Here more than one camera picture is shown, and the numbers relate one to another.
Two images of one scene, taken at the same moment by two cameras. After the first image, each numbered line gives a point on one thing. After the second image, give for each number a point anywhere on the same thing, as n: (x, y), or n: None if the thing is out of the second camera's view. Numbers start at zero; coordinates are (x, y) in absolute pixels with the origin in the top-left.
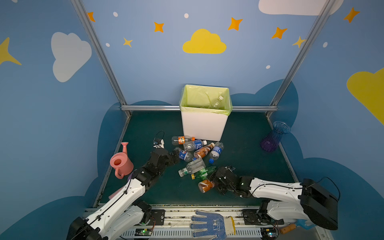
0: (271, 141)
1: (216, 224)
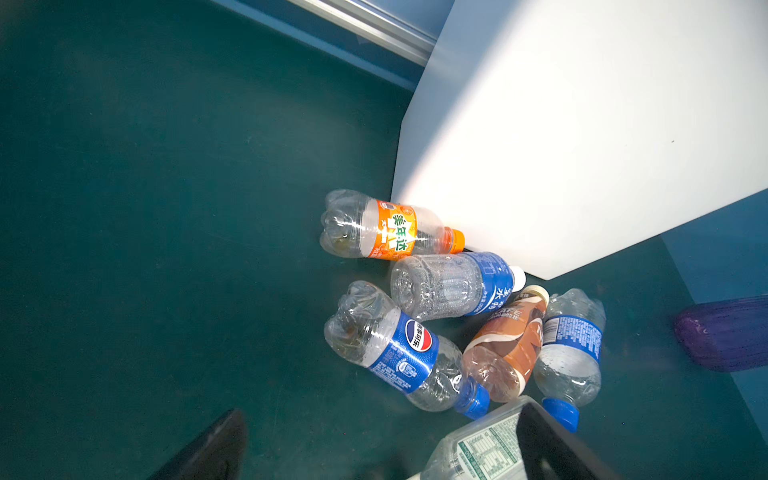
0: (726, 335)
1: None
